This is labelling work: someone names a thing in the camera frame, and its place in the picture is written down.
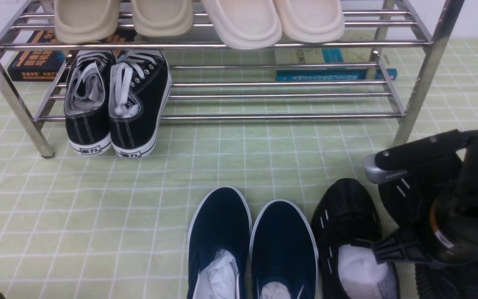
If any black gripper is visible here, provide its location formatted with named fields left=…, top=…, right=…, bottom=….
left=372, top=129, right=478, bottom=267

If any black knit sneaker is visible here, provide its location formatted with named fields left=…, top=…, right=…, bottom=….
left=311, top=178, right=400, bottom=299
left=378, top=165, right=478, bottom=299

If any navy slip-on shoe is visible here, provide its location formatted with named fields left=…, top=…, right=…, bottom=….
left=250, top=199, right=319, bottom=299
left=187, top=187, right=252, bottom=299

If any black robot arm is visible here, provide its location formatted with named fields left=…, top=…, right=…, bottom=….
left=363, top=129, right=478, bottom=267

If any stainless steel shoe rack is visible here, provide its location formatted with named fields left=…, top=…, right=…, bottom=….
left=0, top=0, right=464, bottom=159

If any teal cover book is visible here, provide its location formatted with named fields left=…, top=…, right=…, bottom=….
left=275, top=47, right=397, bottom=81

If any cream slipper far right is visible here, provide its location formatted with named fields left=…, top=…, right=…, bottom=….
left=273, top=0, right=345, bottom=43

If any cream slipper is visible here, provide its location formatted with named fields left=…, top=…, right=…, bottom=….
left=273, top=0, right=345, bottom=43
left=202, top=0, right=283, bottom=50

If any black canvas sneaker right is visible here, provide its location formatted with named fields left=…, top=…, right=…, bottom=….
left=108, top=49, right=171, bottom=159

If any black canvas sneaker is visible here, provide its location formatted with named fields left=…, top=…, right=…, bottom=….
left=64, top=50, right=117, bottom=156
left=108, top=49, right=171, bottom=159

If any black canvas sneaker left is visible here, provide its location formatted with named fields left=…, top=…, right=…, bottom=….
left=64, top=50, right=117, bottom=156

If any beige slipper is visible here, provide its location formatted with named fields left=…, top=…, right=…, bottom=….
left=54, top=0, right=122, bottom=44
left=131, top=0, right=193, bottom=37

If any beige slipper far left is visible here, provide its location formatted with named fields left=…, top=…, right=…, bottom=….
left=54, top=0, right=122, bottom=44

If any black orange book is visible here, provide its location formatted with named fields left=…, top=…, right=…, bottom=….
left=6, top=29, right=136, bottom=82

